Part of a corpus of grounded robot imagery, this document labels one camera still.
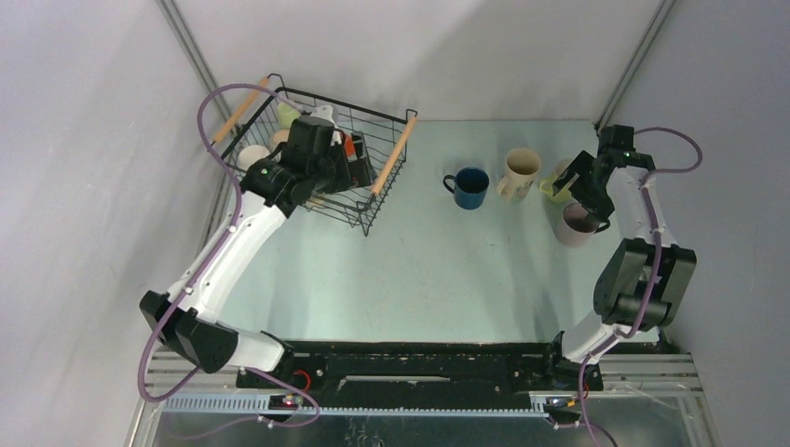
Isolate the left wooden rack handle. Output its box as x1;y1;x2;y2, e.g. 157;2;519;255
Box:
211;88;261;144

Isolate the dark blue mug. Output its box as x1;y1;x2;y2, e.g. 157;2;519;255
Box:
443;167;490;210

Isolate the floral painted ceramic mug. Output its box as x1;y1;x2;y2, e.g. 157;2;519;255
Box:
497;148;542;204

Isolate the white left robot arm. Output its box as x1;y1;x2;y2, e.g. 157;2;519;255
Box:
140;102;371;388

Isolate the lilac mug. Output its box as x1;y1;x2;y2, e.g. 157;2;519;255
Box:
553;202;611;248

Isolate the white ribbed mug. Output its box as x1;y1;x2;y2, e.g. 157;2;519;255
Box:
237;144;270;171

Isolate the grey cable duct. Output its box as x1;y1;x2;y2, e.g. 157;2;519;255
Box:
162;393;548;417

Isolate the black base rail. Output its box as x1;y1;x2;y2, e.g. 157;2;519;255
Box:
272;341;579;409

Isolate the right wooden rack handle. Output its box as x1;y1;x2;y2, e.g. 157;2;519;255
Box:
371;115;418;196

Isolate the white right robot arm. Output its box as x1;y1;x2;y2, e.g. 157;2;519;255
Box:
541;125;697;389

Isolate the orange cup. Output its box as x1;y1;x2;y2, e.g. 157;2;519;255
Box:
343;135;356;158

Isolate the grey striped mug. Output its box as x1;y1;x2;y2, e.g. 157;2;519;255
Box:
269;129;290;150

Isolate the wooden rack handle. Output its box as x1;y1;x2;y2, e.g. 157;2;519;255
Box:
371;115;418;196
211;88;261;144

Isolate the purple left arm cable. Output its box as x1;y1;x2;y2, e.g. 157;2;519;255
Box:
136;83;322;441

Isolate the black wire dish rack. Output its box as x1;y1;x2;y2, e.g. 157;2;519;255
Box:
209;74;419;233

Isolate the light green cup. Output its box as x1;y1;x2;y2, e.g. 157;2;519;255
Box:
275;102;302;129

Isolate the pale yellow mug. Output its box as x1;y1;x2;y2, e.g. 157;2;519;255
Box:
538;158;572;204

